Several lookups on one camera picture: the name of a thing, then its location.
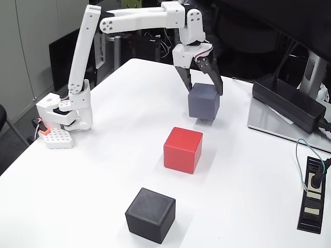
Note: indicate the black monitor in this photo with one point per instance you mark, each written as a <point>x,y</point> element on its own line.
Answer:
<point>297,20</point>

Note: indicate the white plastic bag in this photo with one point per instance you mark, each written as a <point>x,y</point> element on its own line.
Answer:
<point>324,93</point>

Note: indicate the grey cube block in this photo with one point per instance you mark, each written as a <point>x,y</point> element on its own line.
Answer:
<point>203,103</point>

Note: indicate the red cube block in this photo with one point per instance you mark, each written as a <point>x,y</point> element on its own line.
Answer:
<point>181,152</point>

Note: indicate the black desktop computer case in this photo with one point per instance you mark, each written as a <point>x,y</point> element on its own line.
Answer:
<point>139,47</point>

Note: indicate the silver monitor base plate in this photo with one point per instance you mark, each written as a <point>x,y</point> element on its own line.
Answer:
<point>263,121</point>

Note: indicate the plastic-wrapped black bin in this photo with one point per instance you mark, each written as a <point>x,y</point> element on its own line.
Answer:
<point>214,33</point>

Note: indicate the orange connector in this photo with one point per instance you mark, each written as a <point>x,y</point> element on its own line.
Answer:
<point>44,130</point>

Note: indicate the black flat panel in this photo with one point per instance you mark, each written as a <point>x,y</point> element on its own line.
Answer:
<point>59,64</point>

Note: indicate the black power plug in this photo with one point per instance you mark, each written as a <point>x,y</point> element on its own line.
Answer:
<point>316,179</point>

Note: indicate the black cube block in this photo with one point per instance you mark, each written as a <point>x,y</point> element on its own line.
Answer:
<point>150,217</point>

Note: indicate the green perforated board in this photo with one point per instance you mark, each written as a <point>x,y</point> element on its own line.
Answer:
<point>132,3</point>

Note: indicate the grey monitor stand neck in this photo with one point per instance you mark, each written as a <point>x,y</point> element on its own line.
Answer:
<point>313,69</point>

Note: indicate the black power strip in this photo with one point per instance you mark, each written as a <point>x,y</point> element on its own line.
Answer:
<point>311,211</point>

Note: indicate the black power adapter brick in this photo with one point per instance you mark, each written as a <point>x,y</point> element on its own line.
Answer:
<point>287,100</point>

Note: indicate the white perforated clamp base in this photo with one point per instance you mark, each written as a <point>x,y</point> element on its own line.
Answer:
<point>58,138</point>

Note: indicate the black office chair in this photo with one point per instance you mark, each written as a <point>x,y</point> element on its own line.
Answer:
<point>2,116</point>

